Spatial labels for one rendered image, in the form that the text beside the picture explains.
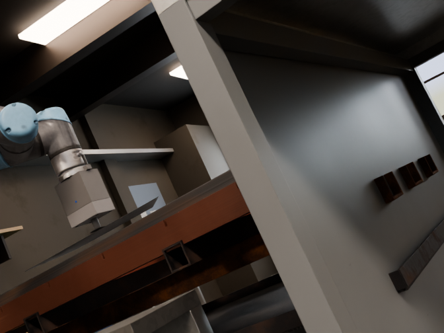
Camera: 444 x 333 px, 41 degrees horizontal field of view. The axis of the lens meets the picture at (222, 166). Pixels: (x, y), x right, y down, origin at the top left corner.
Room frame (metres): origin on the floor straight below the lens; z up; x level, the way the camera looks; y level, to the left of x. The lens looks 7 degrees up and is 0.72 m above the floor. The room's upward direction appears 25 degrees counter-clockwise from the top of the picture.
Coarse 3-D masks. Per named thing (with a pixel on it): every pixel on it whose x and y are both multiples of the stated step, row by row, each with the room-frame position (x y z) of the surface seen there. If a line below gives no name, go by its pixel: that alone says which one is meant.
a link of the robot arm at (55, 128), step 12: (48, 108) 1.29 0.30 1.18; (60, 108) 1.31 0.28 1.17; (48, 120) 1.29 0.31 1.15; (60, 120) 1.30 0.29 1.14; (48, 132) 1.28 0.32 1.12; (60, 132) 1.29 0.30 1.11; (72, 132) 1.31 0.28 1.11; (48, 144) 1.28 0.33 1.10; (60, 144) 1.29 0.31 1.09; (72, 144) 1.30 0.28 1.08; (48, 156) 1.31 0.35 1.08
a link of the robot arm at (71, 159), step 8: (64, 152) 1.29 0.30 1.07; (72, 152) 1.29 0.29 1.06; (80, 152) 1.30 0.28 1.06; (56, 160) 1.29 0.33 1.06; (64, 160) 1.29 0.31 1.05; (72, 160) 1.29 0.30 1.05; (80, 160) 1.30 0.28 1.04; (56, 168) 1.30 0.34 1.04; (64, 168) 1.29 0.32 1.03; (72, 168) 1.29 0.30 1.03
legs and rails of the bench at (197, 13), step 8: (192, 0) 0.67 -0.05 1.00; (200, 0) 0.66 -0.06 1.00; (208, 0) 0.66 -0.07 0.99; (216, 0) 0.65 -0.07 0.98; (224, 0) 0.65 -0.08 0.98; (232, 0) 0.66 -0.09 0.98; (192, 8) 0.67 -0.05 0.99; (200, 8) 0.66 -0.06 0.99; (208, 8) 0.66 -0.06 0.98; (216, 8) 0.66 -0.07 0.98; (224, 8) 0.67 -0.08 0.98; (200, 16) 0.67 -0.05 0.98; (208, 16) 0.68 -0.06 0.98; (216, 16) 0.69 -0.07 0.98; (432, 48) 1.74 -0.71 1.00; (440, 48) 1.73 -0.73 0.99; (416, 56) 1.76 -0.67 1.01; (424, 56) 1.75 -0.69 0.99; (432, 56) 1.74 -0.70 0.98; (416, 64) 1.77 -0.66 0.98
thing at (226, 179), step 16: (224, 176) 1.12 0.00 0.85; (192, 192) 1.16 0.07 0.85; (208, 192) 1.15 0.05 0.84; (160, 208) 1.20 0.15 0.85; (176, 208) 1.19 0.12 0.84; (144, 224) 1.23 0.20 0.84; (112, 240) 1.28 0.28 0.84; (80, 256) 1.33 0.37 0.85; (48, 272) 1.38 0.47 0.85; (64, 272) 1.36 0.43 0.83; (16, 288) 1.44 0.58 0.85; (32, 288) 1.41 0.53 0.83; (0, 304) 1.48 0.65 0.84
